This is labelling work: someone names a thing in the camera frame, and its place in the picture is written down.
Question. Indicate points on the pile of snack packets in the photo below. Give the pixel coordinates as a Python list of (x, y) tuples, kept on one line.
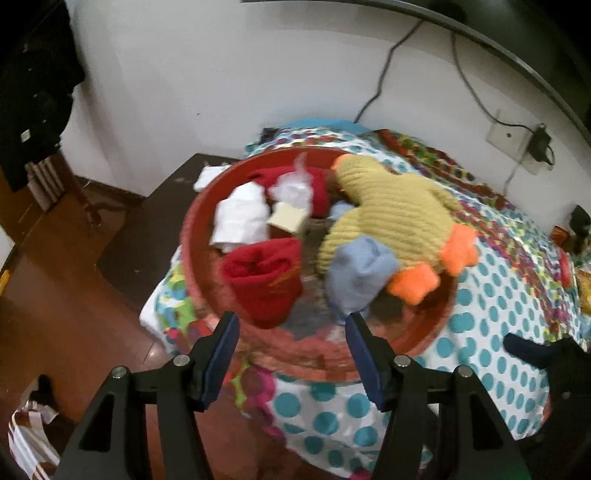
[(584, 286)]

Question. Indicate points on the round red tray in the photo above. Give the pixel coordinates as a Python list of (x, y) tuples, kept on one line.
[(406, 332)]

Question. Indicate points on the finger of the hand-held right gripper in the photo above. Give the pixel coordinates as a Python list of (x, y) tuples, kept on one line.
[(531, 351)]

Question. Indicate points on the beige notepad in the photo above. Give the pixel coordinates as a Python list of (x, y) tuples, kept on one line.
[(286, 217)]

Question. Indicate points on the black hanging clothing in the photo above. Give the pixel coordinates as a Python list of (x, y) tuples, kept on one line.
[(37, 92)]

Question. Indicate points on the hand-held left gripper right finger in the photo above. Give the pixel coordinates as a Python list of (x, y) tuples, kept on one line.
[(364, 360)]

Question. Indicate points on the white plastic wrapper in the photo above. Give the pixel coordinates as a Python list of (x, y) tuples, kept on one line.
[(293, 189)]

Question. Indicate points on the white sock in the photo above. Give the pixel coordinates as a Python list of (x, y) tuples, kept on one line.
[(240, 212)]

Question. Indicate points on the blue sock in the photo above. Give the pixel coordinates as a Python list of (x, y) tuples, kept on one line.
[(340, 211), (360, 272)]

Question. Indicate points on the blue cloth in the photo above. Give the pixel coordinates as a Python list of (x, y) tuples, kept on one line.
[(323, 123)]

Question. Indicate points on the polka dot blanket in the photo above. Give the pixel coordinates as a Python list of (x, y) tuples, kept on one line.
[(498, 295)]

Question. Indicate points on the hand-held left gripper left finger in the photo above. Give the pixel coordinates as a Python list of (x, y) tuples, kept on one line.
[(220, 355)]

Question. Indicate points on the beige wall outlet plate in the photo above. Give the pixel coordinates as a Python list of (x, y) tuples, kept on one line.
[(505, 136)]

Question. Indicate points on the white cloth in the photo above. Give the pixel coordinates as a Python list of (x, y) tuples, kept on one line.
[(207, 177)]

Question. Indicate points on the wooden slatted rack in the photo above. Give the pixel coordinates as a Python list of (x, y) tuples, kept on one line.
[(46, 184)]

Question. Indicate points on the white striped bag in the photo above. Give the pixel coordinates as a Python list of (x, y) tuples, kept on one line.
[(32, 443)]

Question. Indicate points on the dark wooden side table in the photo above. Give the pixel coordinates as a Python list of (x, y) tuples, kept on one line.
[(152, 230)]

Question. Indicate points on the black television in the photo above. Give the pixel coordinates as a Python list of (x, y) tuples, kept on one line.
[(531, 37)]

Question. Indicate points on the yellow crochet duck toy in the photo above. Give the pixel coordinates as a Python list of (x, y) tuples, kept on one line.
[(392, 203)]

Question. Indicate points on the black power adapter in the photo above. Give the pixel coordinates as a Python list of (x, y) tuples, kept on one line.
[(539, 143)]

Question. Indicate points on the red sock gold print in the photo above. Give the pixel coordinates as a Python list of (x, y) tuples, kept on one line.
[(258, 277)]

